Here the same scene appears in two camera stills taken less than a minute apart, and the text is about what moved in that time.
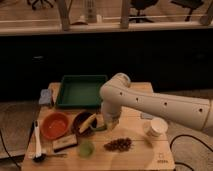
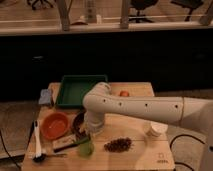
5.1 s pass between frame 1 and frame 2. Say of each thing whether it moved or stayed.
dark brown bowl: stayed
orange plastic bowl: stayed
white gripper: moved
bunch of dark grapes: stayed
